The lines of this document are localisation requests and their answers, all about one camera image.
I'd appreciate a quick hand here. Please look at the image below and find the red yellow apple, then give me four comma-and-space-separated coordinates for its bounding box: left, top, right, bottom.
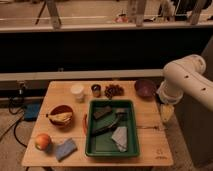
35, 133, 51, 151

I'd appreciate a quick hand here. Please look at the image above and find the blue power box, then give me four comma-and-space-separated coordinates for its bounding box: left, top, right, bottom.
24, 103, 41, 121

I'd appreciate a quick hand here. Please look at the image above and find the bunch of dark grapes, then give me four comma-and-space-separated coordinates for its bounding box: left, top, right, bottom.
104, 84, 124, 99

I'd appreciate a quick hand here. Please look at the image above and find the dark green spatula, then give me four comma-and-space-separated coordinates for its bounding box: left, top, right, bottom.
91, 115, 120, 137

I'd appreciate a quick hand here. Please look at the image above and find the yellow banana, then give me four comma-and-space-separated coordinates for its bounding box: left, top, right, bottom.
47, 112, 72, 122

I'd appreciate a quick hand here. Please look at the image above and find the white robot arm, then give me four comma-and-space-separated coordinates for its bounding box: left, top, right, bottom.
156, 54, 213, 122

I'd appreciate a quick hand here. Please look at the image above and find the dark brown block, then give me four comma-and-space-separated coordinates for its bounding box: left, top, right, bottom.
93, 106, 112, 119

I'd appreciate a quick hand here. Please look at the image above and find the small dark cup in tray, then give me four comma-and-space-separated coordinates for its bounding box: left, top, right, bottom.
115, 108, 128, 121

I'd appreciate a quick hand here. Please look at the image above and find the red bowl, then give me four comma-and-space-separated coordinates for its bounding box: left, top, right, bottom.
46, 105, 74, 128

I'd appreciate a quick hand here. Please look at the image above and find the white plastic cup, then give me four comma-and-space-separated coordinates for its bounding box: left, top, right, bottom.
70, 84, 84, 103

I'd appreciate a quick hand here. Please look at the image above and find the orange utensil beside tray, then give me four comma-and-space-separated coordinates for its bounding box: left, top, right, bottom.
82, 114, 87, 135

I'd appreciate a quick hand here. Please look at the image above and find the blue sponge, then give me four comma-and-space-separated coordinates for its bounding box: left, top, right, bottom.
55, 138, 77, 161

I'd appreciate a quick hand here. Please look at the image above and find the purple bowl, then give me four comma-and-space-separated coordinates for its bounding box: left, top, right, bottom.
134, 79, 156, 98

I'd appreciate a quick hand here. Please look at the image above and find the grey folded cloth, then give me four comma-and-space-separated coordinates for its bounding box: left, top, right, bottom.
111, 126, 127, 152

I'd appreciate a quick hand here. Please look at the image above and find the green plastic tray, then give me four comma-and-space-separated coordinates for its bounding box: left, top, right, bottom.
85, 100, 140, 158

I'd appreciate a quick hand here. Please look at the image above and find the black cable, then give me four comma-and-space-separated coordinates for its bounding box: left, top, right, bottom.
0, 94, 28, 148

